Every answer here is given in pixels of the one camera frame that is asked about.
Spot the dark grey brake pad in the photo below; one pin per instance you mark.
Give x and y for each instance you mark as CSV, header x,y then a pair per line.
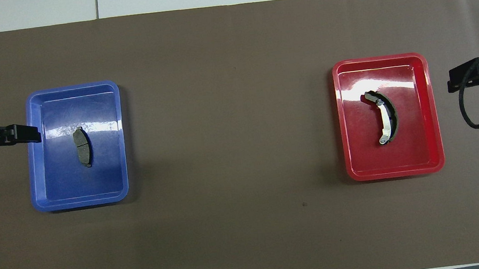
x,y
82,146

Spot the blue plastic tray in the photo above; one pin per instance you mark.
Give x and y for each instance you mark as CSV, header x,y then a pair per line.
x,y
60,182

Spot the brown table mat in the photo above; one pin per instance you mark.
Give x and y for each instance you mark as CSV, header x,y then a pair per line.
x,y
231,63

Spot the red plastic tray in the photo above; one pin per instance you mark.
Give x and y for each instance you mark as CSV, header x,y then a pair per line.
x,y
416,141

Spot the curved brake shoe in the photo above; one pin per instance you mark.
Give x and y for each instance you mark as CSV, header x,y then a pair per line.
x,y
386,120

